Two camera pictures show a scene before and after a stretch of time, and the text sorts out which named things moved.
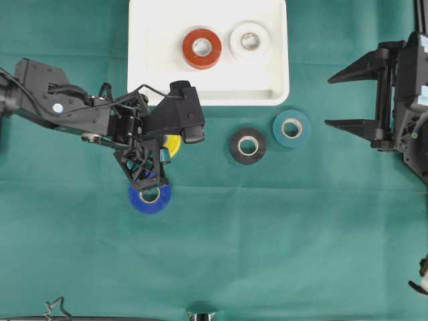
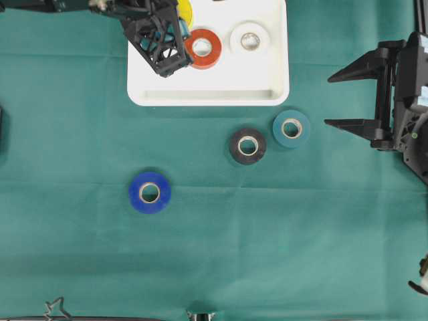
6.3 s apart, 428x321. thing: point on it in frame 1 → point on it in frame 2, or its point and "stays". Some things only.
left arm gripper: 140,152 → 154,28
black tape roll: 247,146 stays
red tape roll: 206,61 stays
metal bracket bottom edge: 202,315 stays
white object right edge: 423,270 stays
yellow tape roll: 174,144 → 185,11
